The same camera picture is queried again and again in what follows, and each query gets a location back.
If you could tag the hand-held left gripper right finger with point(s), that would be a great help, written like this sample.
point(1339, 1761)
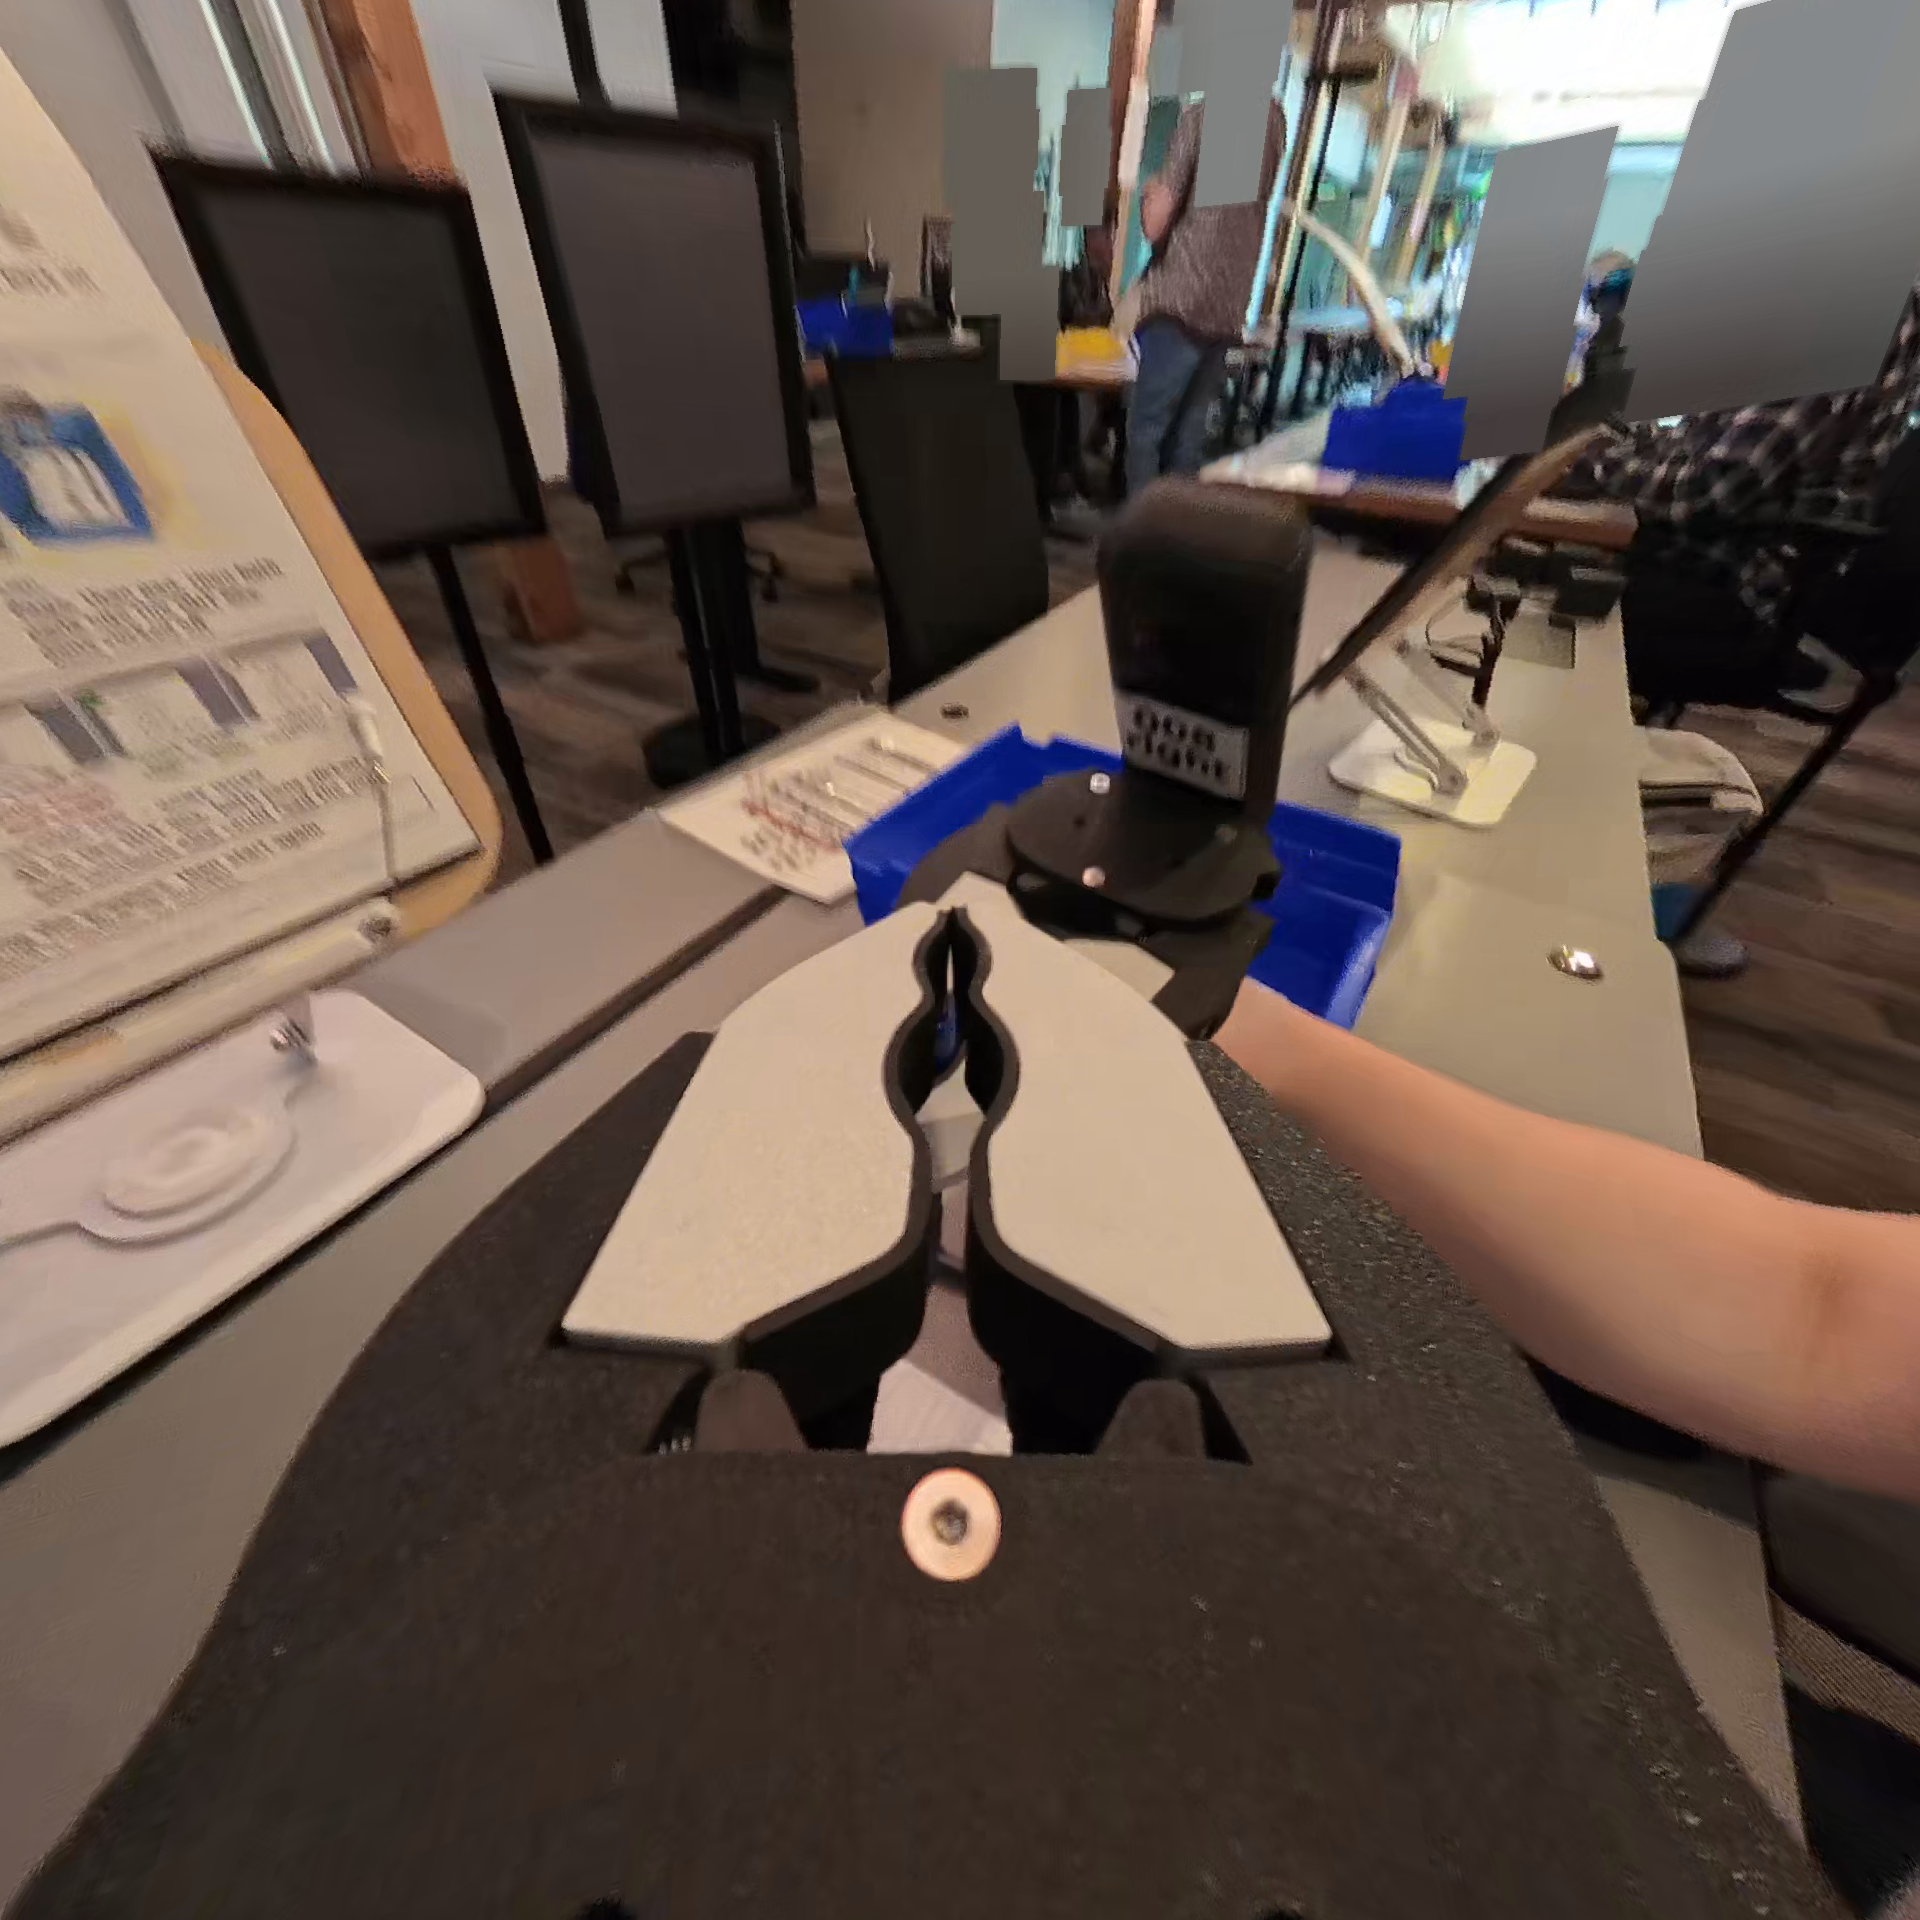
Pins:
point(1155, 1184)

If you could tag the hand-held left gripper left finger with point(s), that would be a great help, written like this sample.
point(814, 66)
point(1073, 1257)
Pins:
point(734, 1171)

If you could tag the person's right forearm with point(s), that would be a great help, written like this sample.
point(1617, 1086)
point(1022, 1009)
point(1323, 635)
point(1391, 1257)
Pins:
point(1576, 1244)

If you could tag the dark tablet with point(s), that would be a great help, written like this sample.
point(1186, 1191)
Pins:
point(1441, 569)

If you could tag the blue plastic storage bin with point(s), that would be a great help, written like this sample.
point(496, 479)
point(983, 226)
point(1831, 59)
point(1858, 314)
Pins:
point(1389, 441)
point(839, 328)
point(1335, 900)

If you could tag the black office chair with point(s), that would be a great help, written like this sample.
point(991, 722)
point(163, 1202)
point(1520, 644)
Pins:
point(938, 510)

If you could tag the white tablet stand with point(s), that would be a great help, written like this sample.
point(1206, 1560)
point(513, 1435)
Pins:
point(1441, 783)

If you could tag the written paper sheet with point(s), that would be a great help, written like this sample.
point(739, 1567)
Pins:
point(810, 809)

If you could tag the white clipboard stand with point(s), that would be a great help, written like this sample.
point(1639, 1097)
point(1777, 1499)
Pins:
point(345, 1096)

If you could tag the metal table bolt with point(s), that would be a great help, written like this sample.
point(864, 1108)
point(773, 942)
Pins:
point(1573, 962)

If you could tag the wooden clipboard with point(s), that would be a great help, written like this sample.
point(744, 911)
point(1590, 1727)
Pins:
point(434, 751)

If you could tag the black panel on stand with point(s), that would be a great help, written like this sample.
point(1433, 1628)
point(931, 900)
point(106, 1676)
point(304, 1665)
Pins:
point(359, 360)
point(661, 316)

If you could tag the printed instruction sheet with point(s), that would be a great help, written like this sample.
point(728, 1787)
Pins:
point(150, 674)

